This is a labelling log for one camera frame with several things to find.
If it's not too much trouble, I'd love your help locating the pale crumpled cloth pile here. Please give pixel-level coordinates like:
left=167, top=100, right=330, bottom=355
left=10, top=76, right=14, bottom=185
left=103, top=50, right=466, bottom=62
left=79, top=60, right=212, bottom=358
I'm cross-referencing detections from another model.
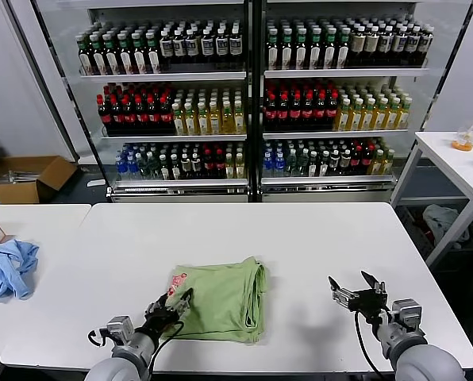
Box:
left=421, top=203, right=471, bottom=250

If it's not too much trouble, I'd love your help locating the open brown cardboard box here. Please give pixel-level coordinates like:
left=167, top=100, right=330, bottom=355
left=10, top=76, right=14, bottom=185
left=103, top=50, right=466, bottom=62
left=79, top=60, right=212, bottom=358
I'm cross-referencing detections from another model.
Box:
left=0, top=156, right=79, bottom=204

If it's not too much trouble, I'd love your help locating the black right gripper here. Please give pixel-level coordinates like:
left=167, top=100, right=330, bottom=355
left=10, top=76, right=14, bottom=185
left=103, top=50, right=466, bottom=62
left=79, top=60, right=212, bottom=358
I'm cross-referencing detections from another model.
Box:
left=327, top=270, right=390, bottom=322

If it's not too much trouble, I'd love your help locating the bundle of metal brackets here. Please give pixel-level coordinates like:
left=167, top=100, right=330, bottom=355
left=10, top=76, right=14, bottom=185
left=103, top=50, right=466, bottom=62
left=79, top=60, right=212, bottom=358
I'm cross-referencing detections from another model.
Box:
left=6, top=170, right=37, bottom=184

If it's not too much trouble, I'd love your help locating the white side table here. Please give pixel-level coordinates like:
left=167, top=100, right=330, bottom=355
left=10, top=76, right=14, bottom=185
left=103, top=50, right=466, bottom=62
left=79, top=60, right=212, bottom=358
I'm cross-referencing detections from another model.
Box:
left=389, top=130, right=473, bottom=271

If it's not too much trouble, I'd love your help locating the green cap dark bottle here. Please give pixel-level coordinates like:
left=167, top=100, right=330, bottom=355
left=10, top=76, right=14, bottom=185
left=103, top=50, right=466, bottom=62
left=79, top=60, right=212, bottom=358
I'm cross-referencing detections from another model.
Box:
left=279, top=29, right=294, bottom=71
left=102, top=33, right=121, bottom=76
left=322, top=27, right=337, bottom=70
left=336, top=27, right=351, bottom=69
left=294, top=28, right=309, bottom=71
left=75, top=34, right=93, bottom=76
left=308, top=28, right=323, bottom=70
left=90, top=34, right=107, bottom=76
left=265, top=29, right=281, bottom=71
left=145, top=33, right=162, bottom=75
left=131, top=33, right=148, bottom=75
left=117, top=33, right=135, bottom=76

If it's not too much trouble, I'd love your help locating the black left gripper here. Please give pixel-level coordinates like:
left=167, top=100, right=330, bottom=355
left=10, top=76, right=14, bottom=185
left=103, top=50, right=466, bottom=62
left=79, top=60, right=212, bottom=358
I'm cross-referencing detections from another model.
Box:
left=135, top=287, right=194, bottom=338

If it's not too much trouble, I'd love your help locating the light green t-shirt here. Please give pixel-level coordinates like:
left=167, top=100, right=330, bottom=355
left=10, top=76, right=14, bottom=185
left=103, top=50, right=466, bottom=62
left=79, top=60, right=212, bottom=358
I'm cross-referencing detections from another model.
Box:
left=160, top=256, right=269, bottom=345

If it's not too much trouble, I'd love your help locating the white metal shelf board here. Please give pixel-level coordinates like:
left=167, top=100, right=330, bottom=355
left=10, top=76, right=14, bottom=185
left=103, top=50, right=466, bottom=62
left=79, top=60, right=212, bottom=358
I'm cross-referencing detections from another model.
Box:
left=111, top=179, right=248, bottom=190
left=262, top=129, right=410, bottom=140
left=263, top=67, right=430, bottom=79
left=260, top=176, right=394, bottom=187
left=77, top=71, right=248, bottom=83
left=100, top=133, right=248, bottom=142

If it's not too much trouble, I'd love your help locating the crumpled light blue cloth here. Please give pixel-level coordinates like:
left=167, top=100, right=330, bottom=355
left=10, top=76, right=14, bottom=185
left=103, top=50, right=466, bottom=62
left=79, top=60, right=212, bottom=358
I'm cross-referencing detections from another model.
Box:
left=0, top=239, right=40, bottom=303

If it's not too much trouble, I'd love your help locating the glass jar with orange liquid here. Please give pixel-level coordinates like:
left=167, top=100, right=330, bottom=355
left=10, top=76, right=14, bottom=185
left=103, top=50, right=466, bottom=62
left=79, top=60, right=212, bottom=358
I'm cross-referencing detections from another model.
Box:
left=451, top=125, right=473, bottom=152

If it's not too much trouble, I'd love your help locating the glass cabinet door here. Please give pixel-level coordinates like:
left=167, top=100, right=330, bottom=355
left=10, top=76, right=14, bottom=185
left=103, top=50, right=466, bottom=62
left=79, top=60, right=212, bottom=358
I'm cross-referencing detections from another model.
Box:
left=390, top=0, right=473, bottom=199
left=4, top=0, right=110, bottom=194

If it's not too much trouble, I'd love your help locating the white cap navy label bottle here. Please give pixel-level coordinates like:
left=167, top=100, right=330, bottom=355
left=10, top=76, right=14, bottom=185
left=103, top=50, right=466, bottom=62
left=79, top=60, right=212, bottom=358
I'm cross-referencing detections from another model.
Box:
left=199, top=28, right=215, bottom=64
left=405, top=25, right=420, bottom=65
left=159, top=29, right=174, bottom=65
left=185, top=29, right=200, bottom=64
left=172, top=29, right=187, bottom=65
left=213, top=27, right=229, bottom=64
left=417, top=25, right=434, bottom=65
left=229, top=26, right=244, bottom=64
left=378, top=25, right=393, bottom=66
left=391, top=25, right=406, bottom=66

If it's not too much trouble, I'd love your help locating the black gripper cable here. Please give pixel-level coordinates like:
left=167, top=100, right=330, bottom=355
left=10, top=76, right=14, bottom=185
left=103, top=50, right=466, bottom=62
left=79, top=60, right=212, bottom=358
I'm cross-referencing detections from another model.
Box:
left=148, top=320, right=186, bottom=381
left=353, top=311, right=385, bottom=377

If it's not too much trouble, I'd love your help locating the white cap beige label bottle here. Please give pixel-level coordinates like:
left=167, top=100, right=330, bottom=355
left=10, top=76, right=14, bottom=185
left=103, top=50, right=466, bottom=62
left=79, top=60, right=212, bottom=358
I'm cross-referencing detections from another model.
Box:
left=349, top=26, right=365, bottom=67
left=363, top=25, right=379, bottom=67

